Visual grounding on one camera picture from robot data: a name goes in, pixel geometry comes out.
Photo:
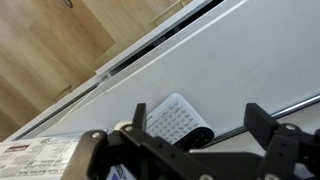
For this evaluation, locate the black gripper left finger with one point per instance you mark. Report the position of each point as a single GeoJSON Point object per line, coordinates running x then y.
{"type": "Point", "coordinates": [150, 150]}

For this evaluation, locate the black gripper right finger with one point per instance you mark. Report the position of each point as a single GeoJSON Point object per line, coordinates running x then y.
{"type": "Point", "coordinates": [283, 146]}

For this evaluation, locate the white remote with keypad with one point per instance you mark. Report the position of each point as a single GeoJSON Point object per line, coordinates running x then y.
{"type": "Point", "coordinates": [176, 120]}

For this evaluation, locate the white cardboard box with flap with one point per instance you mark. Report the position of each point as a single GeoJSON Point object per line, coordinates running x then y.
{"type": "Point", "coordinates": [33, 160]}

